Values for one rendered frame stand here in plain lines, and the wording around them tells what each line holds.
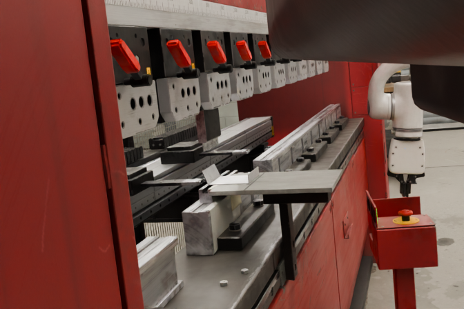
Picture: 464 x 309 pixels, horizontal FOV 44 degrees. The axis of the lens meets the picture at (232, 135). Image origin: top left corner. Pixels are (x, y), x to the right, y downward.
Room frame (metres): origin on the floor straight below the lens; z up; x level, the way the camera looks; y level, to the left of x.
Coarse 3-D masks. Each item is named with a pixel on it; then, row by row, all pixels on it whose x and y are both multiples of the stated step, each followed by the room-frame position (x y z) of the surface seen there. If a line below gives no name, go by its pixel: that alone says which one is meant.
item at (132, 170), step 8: (128, 168) 1.41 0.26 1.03; (136, 168) 1.40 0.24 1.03; (144, 168) 1.41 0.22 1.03; (128, 176) 1.33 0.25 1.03; (136, 176) 1.36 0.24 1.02; (144, 176) 1.38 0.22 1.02; (152, 176) 1.42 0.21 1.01; (128, 184) 1.32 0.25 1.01; (136, 184) 1.33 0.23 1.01; (144, 184) 1.35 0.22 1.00; (152, 184) 1.34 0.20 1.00; (160, 184) 1.34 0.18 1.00; (168, 184) 1.33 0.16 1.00; (176, 184) 1.32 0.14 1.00; (184, 184) 1.32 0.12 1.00; (192, 184) 1.31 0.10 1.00; (136, 192) 1.33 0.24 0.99
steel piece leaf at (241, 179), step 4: (256, 168) 1.31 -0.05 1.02; (252, 172) 1.28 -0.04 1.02; (256, 172) 1.31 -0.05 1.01; (224, 176) 1.35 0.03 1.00; (228, 176) 1.35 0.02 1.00; (232, 176) 1.35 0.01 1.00; (236, 176) 1.34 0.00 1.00; (240, 176) 1.34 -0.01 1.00; (244, 176) 1.33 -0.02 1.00; (248, 176) 1.25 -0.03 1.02; (252, 176) 1.28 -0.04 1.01; (256, 176) 1.31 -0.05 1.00; (216, 180) 1.32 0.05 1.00; (220, 180) 1.31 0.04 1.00; (224, 180) 1.31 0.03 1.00; (228, 180) 1.30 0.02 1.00; (232, 180) 1.30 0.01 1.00; (236, 180) 1.29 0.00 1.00; (240, 180) 1.29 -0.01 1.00; (244, 180) 1.28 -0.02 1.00; (248, 180) 1.28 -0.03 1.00; (252, 180) 1.27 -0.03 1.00; (212, 184) 1.28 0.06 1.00; (216, 184) 1.27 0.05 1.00; (220, 184) 1.27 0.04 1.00; (224, 184) 1.27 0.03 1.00; (228, 184) 1.26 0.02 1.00
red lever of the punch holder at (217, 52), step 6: (210, 42) 1.17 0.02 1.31; (216, 42) 1.17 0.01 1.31; (210, 48) 1.17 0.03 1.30; (216, 48) 1.17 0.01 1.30; (216, 54) 1.19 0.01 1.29; (222, 54) 1.19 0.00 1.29; (216, 60) 1.20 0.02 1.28; (222, 60) 1.20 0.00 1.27; (222, 66) 1.22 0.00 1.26; (228, 66) 1.22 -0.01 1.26; (222, 72) 1.23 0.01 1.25; (228, 72) 1.23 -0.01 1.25
